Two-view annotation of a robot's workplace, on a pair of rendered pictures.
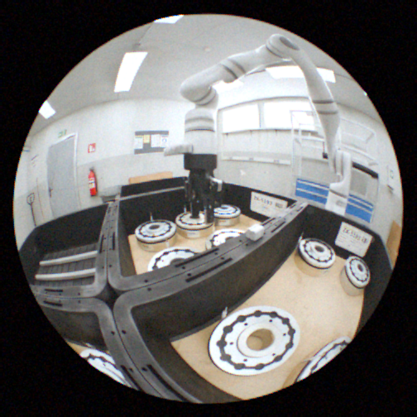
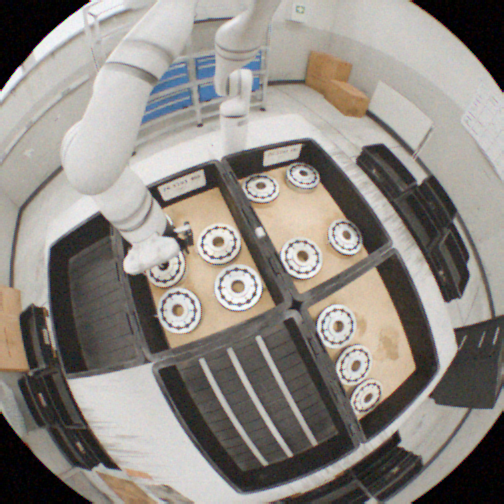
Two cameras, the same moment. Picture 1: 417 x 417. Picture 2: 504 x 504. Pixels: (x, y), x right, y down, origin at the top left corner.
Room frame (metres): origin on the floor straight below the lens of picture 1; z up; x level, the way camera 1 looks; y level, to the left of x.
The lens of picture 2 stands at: (0.11, 0.13, 1.29)
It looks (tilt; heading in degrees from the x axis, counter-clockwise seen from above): 68 degrees down; 277
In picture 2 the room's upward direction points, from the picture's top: 5 degrees clockwise
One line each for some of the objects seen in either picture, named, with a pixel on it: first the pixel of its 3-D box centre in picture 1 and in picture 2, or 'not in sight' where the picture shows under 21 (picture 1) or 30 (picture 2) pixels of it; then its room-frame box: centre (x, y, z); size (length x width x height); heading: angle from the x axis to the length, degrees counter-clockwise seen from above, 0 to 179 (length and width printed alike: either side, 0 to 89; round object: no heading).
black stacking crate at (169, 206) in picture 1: (208, 225); (189, 254); (0.27, 0.00, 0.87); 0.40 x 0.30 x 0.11; 126
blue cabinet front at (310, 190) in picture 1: (314, 202); (154, 94); (1.37, -1.53, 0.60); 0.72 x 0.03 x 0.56; 40
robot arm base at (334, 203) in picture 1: (333, 216); (234, 132); (0.28, -0.45, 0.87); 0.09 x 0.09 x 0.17; 34
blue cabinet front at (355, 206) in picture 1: (355, 217); (230, 74); (0.75, -2.04, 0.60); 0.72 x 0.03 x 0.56; 40
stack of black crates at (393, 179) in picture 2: not in sight; (378, 183); (-0.65, -0.97, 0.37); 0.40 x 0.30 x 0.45; 130
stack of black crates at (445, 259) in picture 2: not in sight; (436, 272); (-1.17, -0.35, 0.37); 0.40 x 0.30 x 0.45; 130
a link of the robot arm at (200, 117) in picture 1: (202, 106); (104, 173); (0.31, 0.02, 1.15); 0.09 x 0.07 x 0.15; 153
